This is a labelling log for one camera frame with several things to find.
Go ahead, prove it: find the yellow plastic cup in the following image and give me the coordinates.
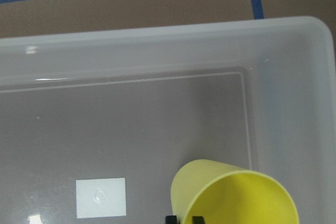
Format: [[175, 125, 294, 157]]
[[171, 159, 300, 223]]

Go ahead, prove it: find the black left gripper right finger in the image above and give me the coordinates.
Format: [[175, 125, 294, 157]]
[[192, 216, 205, 224]]

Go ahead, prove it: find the clear plastic storage box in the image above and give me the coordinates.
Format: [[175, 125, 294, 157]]
[[1, 16, 335, 223]]

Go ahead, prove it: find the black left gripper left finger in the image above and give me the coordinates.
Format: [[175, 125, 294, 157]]
[[165, 215, 179, 224]]

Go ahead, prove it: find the white box label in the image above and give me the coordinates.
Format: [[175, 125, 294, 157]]
[[76, 178, 127, 219]]

